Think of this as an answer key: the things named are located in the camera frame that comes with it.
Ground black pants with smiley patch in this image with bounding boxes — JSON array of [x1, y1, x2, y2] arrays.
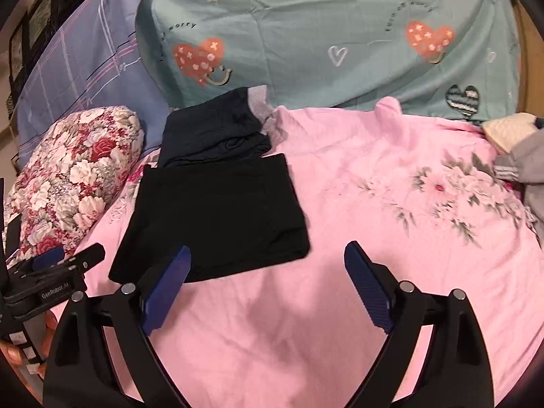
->
[[109, 154, 311, 284]]

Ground left hand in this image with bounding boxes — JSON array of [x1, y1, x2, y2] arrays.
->
[[1, 310, 57, 379]]

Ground red floral pillow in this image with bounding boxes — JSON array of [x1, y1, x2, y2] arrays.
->
[[4, 106, 145, 265]]

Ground pink floral bed sheet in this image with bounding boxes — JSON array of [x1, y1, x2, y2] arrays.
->
[[51, 96, 544, 408]]

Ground grey striped garment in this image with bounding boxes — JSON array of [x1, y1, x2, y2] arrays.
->
[[493, 130, 544, 248]]

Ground blue plaid pillow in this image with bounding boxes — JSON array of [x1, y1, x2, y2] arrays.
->
[[16, 0, 170, 165]]

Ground cream cloth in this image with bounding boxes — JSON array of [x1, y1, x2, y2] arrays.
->
[[482, 113, 538, 154]]

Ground folded dark navy garment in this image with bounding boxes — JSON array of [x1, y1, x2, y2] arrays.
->
[[158, 86, 275, 168]]

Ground teal heart print quilt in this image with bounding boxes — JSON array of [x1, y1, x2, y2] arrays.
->
[[136, 0, 520, 122]]

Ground wooden bed frame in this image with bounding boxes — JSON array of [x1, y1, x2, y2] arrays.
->
[[512, 0, 543, 118]]

